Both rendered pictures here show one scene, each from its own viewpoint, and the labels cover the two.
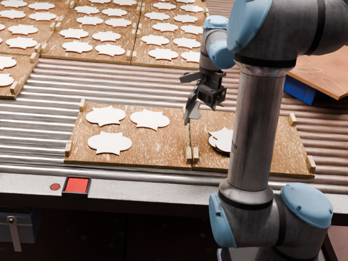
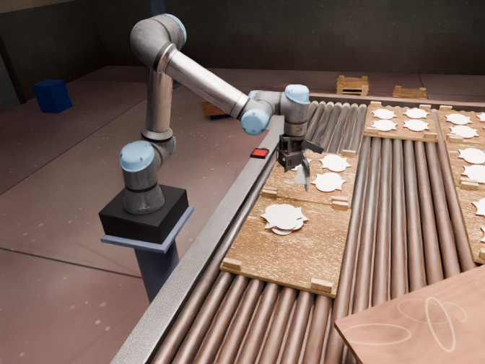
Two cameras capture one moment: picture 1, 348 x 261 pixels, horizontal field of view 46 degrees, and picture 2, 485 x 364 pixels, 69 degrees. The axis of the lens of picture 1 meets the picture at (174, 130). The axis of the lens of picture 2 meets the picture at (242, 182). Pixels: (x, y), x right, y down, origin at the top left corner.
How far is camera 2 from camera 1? 1.86 m
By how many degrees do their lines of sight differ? 89
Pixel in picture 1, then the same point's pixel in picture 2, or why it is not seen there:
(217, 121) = (325, 222)
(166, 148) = (286, 185)
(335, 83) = (385, 343)
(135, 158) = (278, 171)
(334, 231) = not seen: outside the picture
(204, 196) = (231, 198)
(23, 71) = (406, 134)
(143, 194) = (245, 175)
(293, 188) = (146, 146)
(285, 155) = (256, 254)
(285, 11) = not seen: hidden behind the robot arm
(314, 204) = (129, 149)
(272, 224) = not seen: hidden behind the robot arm
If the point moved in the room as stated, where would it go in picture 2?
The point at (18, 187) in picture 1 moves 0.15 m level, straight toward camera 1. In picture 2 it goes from (267, 139) to (239, 141)
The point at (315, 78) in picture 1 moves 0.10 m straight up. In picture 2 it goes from (400, 316) to (410, 285)
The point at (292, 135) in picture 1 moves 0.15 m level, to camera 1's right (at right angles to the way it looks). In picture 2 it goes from (291, 276) to (274, 317)
